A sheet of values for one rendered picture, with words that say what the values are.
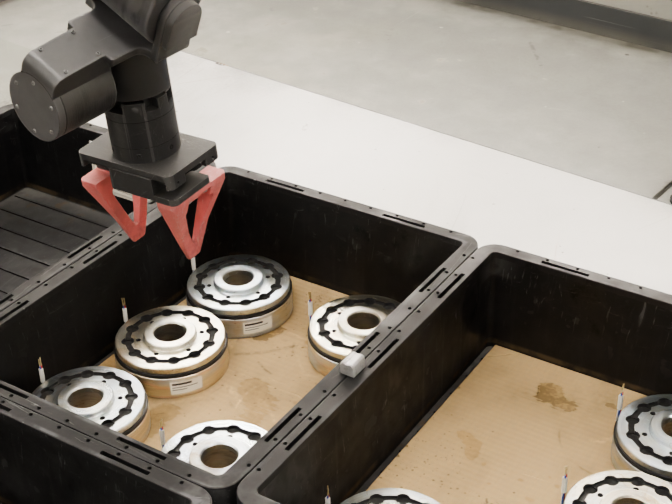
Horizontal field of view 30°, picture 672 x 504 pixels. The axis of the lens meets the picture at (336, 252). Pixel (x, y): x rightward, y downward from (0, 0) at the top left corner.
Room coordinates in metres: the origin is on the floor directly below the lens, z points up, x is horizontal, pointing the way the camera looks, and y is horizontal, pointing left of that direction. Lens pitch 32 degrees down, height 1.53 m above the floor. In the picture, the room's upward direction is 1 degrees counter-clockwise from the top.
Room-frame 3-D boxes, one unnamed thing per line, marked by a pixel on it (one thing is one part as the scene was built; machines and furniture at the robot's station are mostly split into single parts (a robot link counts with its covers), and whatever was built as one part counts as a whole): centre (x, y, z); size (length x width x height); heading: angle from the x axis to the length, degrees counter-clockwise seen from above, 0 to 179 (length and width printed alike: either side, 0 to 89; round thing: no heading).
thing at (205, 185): (0.93, 0.14, 1.00); 0.07 x 0.07 x 0.09; 56
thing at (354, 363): (0.79, -0.01, 0.94); 0.02 x 0.01 x 0.01; 147
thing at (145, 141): (0.93, 0.16, 1.07); 0.10 x 0.07 x 0.07; 56
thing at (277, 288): (1.03, 0.10, 0.86); 0.10 x 0.10 x 0.01
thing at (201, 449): (0.77, 0.10, 0.86); 0.05 x 0.05 x 0.01
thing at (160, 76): (0.93, 0.16, 1.14); 0.07 x 0.06 x 0.07; 140
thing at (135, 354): (0.94, 0.15, 0.86); 0.10 x 0.10 x 0.01
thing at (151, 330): (0.94, 0.15, 0.86); 0.05 x 0.05 x 0.01
